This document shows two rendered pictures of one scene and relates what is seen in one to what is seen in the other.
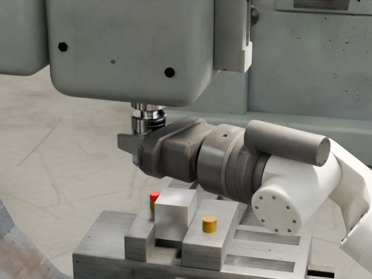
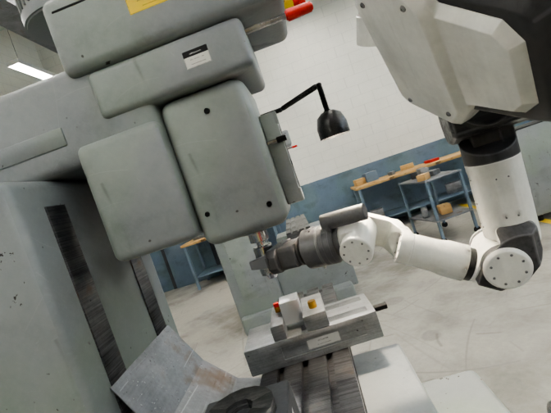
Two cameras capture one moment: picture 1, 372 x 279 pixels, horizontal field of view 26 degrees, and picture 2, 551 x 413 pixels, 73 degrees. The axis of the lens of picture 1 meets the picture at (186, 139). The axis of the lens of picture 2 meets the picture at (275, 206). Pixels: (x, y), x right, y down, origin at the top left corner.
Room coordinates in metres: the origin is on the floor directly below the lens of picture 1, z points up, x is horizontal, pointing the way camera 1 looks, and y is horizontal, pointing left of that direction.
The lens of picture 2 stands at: (0.13, 0.14, 1.39)
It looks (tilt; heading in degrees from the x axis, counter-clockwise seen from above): 3 degrees down; 350
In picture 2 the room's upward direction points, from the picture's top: 19 degrees counter-clockwise
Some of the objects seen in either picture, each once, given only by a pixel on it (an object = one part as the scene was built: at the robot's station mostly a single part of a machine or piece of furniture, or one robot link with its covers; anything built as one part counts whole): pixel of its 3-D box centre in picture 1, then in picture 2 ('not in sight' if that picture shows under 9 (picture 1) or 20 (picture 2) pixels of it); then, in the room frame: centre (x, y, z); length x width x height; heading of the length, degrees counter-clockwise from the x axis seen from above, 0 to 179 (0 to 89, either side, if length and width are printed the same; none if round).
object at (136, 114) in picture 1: (149, 116); (262, 247); (0.99, 0.05, 1.26); 0.05 x 0.05 x 0.01
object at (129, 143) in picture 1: (134, 146); (261, 263); (0.96, 0.07, 1.23); 0.06 x 0.02 x 0.03; 53
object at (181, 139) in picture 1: (205, 156); (301, 251); (0.93, -0.02, 1.23); 0.13 x 0.12 x 0.10; 143
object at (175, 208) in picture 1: (175, 213); (291, 308); (1.10, 0.02, 1.06); 0.06 x 0.05 x 0.06; 167
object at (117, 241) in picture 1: (195, 250); (308, 325); (1.09, -0.01, 1.00); 0.35 x 0.15 x 0.11; 77
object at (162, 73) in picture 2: not in sight; (187, 83); (1.00, 0.09, 1.68); 0.34 x 0.24 x 0.10; 74
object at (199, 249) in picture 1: (211, 232); (314, 310); (1.09, -0.04, 1.04); 0.15 x 0.06 x 0.04; 167
